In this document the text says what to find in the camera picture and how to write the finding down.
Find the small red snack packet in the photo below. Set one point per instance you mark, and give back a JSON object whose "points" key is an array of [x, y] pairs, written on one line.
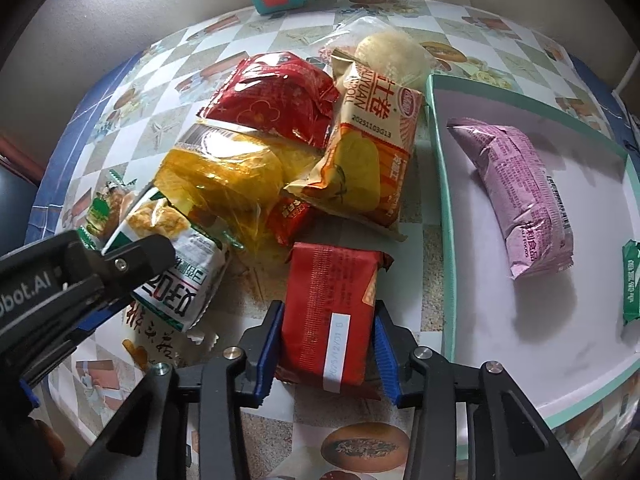
{"points": [[290, 217]]}

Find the bun in clear bag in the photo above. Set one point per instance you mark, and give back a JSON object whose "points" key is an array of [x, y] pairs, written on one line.
{"points": [[395, 55]]}

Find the green and white snack packet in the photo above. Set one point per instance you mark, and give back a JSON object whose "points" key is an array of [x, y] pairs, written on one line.
{"points": [[170, 240]]}

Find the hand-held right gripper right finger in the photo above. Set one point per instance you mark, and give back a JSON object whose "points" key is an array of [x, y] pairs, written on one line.
{"points": [[387, 360]]}

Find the yellow clear snack bag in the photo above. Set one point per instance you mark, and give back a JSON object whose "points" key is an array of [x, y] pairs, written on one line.
{"points": [[220, 175]]}

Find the checkered printed tablecloth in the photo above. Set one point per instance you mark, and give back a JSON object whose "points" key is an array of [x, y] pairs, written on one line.
{"points": [[165, 125]]}

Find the white box with teal rim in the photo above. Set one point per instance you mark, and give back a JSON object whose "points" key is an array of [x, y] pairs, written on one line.
{"points": [[500, 310]]}

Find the white metal rack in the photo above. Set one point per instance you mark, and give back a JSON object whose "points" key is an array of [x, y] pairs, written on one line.
{"points": [[625, 82]]}

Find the orange and cream snack packet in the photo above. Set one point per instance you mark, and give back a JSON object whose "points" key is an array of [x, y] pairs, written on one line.
{"points": [[360, 160]]}

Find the large red snack packet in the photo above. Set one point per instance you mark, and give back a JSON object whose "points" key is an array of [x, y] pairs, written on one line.
{"points": [[265, 100]]}

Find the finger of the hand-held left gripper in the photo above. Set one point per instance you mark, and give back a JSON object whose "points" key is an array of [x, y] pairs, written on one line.
{"points": [[60, 340], [125, 265]]}

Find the red rectangular snack packet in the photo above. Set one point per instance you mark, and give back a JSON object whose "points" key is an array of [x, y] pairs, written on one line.
{"points": [[325, 310]]}

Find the small green snack packet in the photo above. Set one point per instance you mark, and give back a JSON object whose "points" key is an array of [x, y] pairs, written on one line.
{"points": [[632, 285]]}

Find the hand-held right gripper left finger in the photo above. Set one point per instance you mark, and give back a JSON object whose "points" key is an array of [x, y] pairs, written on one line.
{"points": [[264, 360]]}

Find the pink snack packet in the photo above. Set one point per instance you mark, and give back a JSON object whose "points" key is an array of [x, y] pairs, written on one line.
{"points": [[525, 195]]}

